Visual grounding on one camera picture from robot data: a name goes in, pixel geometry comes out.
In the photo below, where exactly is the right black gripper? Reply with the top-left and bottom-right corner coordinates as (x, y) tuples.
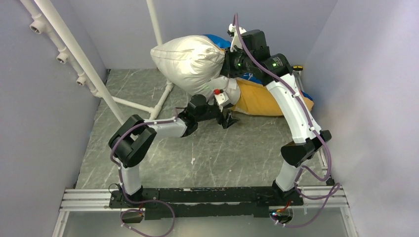
(219, 45), (254, 79)

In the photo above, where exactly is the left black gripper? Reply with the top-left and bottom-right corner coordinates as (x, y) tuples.
(196, 102), (240, 128)

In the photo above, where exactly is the yellow and blue pillowcase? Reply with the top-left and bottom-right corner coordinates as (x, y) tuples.
(203, 34), (315, 117)

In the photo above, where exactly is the white pillow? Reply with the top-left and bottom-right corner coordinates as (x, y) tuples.
(150, 35), (241, 105)

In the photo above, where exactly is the white pvc pipe rack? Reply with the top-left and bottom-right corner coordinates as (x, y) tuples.
(20, 0), (173, 123)

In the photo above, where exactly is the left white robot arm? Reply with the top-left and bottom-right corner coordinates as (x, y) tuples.
(108, 94), (239, 207)

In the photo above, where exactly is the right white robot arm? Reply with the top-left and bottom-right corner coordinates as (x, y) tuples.
(220, 28), (332, 205)

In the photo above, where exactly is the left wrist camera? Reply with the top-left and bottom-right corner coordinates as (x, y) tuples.
(213, 89), (233, 109)

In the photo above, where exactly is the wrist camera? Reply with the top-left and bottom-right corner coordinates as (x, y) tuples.
(213, 89), (233, 109)
(227, 24), (243, 52)

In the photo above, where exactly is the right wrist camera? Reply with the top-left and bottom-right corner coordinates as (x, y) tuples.
(227, 24), (243, 52)

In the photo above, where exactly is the right yellow handled screwdriver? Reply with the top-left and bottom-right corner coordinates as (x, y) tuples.
(293, 65), (303, 71)

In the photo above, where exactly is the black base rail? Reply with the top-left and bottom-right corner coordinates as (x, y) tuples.
(109, 186), (304, 220)

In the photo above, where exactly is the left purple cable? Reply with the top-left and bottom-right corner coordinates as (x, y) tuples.
(109, 95), (217, 237)

